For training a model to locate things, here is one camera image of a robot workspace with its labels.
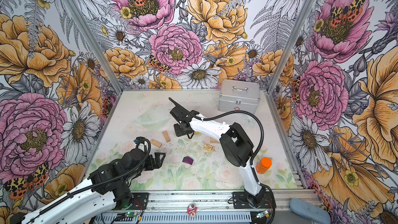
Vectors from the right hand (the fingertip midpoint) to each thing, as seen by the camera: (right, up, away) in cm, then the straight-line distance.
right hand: (182, 135), depth 90 cm
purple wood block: (+4, -13, -4) cm, 14 cm away
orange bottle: (+41, -11, -16) cm, 45 cm away
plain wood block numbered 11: (-11, -2, +7) cm, 13 cm away
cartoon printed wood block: (+15, -7, +1) cm, 17 cm away
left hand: (-11, -9, -13) cm, 19 cm away
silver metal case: (+33, +23, +10) cm, 42 cm away
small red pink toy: (+7, -28, -22) cm, 36 cm away
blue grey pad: (+58, -29, -19) cm, 67 cm away
